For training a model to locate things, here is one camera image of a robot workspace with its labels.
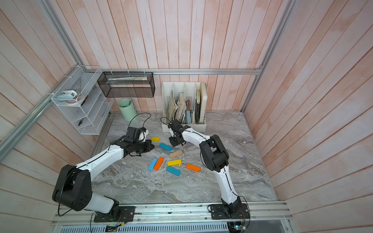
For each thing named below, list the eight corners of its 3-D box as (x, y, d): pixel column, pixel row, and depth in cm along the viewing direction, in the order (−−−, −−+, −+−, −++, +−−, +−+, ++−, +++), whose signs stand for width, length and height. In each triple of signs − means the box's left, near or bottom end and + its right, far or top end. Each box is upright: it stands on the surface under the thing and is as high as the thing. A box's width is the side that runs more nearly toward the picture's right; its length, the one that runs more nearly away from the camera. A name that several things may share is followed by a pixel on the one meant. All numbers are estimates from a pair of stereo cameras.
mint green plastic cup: (122, 121, 117) (116, 108, 105) (126, 111, 124) (120, 98, 113) (135, 121, 117) (129, 108, 105) (137, 111, 124) (133, 98, 113)
